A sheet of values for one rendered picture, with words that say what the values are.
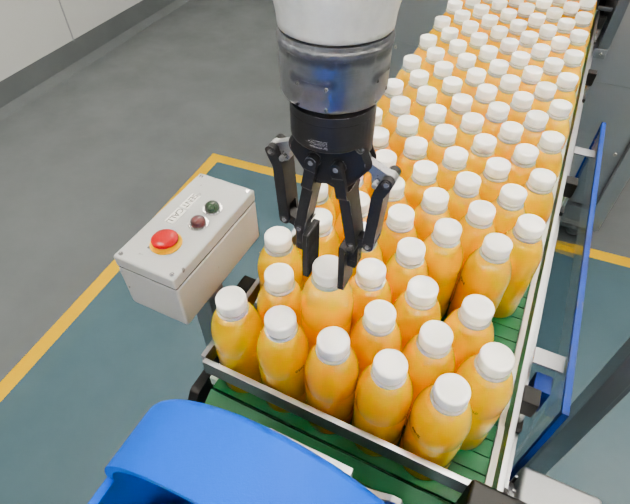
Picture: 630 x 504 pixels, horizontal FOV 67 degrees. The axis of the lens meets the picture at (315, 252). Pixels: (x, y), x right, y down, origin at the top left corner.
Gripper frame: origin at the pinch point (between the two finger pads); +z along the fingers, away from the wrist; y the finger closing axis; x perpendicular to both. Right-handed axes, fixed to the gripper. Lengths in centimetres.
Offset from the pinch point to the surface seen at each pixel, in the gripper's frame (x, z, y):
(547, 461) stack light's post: 19, 60, 42
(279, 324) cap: -6.9, 6.8, -3.0
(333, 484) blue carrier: -24.3, -6.3, 11.5
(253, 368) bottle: -7.7, 19.3, -7.5
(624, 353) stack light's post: 19.8, 21.8, 40.1
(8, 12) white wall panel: 155, 70, -279
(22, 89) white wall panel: 139, 111, -275
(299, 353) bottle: -6.9, 11.5, -0.5
